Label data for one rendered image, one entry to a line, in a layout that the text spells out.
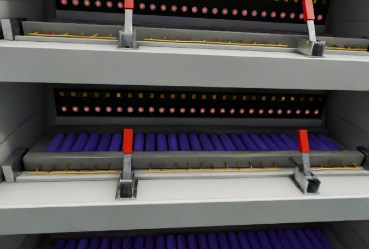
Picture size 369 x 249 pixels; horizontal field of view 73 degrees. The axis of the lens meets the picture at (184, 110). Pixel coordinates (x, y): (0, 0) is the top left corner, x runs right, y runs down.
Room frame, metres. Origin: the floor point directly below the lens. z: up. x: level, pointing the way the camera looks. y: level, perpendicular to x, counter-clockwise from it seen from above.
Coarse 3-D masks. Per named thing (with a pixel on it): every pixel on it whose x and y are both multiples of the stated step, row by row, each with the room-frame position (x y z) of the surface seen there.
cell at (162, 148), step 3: (159, 135) 0.47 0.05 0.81; (162, 135) 0.47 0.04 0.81; (165, 135) 0.48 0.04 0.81; (156, 138) 0.47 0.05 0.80; (159, 138) 0.46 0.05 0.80; (162, 138) 0.46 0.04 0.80; (165, 138) 0.46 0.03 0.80; (159, 141) 0.45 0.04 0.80; (162, 141) 0.44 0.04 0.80; (165, 141) 0.45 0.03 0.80; (159, 144) 0.44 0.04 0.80; (162, 144) 0.44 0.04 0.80; (165, 144) 0.44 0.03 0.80; (159, 147) 0.43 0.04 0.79; (162, 147) 0.42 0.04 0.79; (165, 147) 0.43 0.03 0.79; (159, 150) 0.42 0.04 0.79; (162, 150) 0.42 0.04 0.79; (165, 150) 0.42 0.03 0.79
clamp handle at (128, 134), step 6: (126, 132) 0.35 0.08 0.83; (132, 132) 0.36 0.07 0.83; (126, 138) 0.35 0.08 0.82; (132, 138) 0.36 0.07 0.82; (126, 144) 0.35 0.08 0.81; (126, 150) 0.35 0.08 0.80; (126, 156) 0.35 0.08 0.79; (126, 162) 0.34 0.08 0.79; (126, 168) 0.34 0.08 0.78; (126, 174) 0.34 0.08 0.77
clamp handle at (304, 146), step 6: (300, 132) 0.38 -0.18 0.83; (306, 132) 0.38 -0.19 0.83; (300, 138) 0.38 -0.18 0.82; (306, 138) 0.38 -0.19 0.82; (300, 144) 0.38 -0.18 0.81; (306, 144) 0.38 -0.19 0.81; (300, 150) 0.38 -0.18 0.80; (306, 150) 0.38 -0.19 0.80; (306, 156) 0.38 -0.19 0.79; (306, 162) 0.37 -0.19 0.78; (306, 168) 0.37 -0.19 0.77; (306, 174) 0.37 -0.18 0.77
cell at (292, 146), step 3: (279, 135) 0.50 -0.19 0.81; (282, 135) 0.50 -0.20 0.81; (285, 135) 0.50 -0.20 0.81; (282, 138) 0.49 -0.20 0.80; (285, 138) 0.49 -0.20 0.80; (288, 138) 0.49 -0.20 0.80; (285, 141) 0.48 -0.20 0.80; (288, 141) 0.48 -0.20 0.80; (291, 141) 0.47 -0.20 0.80; (288, 144) 0.47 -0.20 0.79; (291, 144) 0.47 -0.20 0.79; (294, 144) 0.46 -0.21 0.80; (291, 147) 0.46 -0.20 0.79; (294, 147) 0.45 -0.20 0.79; (297, 147) 0.45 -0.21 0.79
